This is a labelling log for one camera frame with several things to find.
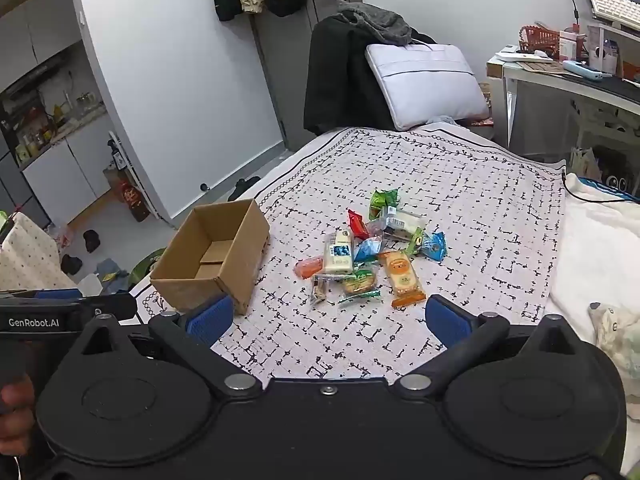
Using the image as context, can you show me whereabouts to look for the grey hoodie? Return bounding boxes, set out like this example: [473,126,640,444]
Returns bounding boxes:
[336,0,413,46]

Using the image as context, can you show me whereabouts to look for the pale plush toy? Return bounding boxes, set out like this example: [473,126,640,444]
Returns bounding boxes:
[587,301,640,386]

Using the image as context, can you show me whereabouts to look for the light blue snack packet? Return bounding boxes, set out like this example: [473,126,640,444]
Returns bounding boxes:
[354,236,383,263]

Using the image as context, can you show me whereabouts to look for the blue power strip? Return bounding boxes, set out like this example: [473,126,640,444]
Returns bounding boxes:
[562,60,613,82]

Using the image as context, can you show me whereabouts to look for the grey panelled sliding door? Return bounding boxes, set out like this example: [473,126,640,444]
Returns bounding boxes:
[0,152,53,231]

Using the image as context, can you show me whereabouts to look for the black coat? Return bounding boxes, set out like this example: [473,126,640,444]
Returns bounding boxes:
[303,15,436,137]

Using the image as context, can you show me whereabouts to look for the small green snack packet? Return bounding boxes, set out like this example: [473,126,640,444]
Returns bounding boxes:
[405,227,426,258]

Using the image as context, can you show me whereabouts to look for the white desk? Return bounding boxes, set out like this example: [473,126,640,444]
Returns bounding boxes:
[501,55,640,161]

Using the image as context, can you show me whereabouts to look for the white patterned blanket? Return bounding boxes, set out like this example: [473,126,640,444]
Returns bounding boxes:
[127,127,568,381]

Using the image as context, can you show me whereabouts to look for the green leaf rug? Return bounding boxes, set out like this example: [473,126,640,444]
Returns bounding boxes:
[127,247,168,291]

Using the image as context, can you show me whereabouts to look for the white pillow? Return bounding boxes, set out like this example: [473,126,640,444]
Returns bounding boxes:
[364,42,491,131]

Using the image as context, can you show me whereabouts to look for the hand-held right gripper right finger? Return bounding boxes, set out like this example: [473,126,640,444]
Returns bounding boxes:
[392,294,601,402]

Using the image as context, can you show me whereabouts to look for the white upper kitchen cabinet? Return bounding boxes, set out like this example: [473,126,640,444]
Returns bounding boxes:
[0,0,83,91]

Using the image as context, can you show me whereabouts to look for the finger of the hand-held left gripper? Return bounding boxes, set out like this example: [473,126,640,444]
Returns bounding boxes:
[30,287,137,319]

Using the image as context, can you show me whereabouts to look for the white keyboard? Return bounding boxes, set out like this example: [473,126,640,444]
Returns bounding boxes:
[587,0,640,26]

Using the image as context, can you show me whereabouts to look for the black cable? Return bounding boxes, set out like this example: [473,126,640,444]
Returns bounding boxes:
[561,172,640,204]

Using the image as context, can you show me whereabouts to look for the white lower kitchen cabinet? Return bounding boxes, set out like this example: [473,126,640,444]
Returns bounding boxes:
[20,115,126,226]

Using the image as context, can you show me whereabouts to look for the clear pastry packet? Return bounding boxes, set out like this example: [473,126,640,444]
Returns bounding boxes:
[341,267,380,297]

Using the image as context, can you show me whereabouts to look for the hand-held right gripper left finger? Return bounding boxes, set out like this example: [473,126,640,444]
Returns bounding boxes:
[65,294,263,402]

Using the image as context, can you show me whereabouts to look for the red snack packet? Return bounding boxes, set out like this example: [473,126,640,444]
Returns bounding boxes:
[347,209,371,241]

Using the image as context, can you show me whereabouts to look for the range hood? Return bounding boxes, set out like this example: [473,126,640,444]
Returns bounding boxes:
[0,62,63,98]

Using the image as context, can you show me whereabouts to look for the polka dot cloth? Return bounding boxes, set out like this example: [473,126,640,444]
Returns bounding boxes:
[0,211,76,291]

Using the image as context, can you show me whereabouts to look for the clear packet with white label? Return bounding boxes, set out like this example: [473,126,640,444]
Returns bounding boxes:
[377,206,428,241]

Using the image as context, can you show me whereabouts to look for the blue jeans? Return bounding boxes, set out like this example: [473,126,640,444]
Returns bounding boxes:
[95,259,128,286]

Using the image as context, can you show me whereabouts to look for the red snack box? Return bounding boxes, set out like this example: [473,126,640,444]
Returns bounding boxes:
[102,165,151,223]

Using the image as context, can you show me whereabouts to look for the person's left hand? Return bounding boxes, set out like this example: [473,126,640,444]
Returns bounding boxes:
[0,374,37,457]

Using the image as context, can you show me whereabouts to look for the orange cake packet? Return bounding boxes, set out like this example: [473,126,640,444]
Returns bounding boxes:
[378,250,427,309]

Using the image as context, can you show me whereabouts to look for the white fleece blanket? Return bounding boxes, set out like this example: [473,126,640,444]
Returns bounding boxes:
[547,172,640,348]

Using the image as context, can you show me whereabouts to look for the large green snack packet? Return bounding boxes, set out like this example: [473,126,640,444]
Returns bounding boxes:
[369,188,399,221]

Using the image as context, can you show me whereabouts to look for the brown cardboard box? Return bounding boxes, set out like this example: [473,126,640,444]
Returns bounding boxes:
[149,198,271,316]

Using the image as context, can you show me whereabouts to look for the orange stick packet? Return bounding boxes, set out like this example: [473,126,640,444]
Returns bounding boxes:
[294,256,326,278]

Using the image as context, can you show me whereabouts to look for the thin green snack packet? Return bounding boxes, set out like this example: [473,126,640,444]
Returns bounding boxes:
[338,290,382,306]

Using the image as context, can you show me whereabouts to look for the white kitchen cabinet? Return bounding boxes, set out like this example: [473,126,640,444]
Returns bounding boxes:
[20,115,126,226]
[0,0,83,91]

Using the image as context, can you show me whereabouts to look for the red basket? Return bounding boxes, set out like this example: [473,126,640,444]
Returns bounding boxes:
[518,22,561,58]

